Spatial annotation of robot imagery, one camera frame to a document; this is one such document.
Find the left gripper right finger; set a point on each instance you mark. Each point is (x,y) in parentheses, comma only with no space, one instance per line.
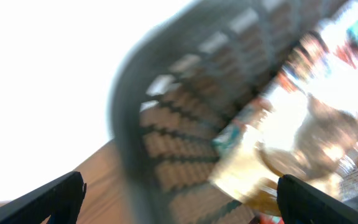
(300,202)

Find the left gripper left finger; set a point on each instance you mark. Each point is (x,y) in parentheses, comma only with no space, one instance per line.
(58,201)

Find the beige coffee bag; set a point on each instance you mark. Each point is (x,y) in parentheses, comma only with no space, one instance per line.
(283,136)

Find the grey plastic basket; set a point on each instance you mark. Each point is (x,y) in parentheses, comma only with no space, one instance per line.
(183,86)

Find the Kleenex tissue multipack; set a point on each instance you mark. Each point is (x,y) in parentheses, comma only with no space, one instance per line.
(324,64)

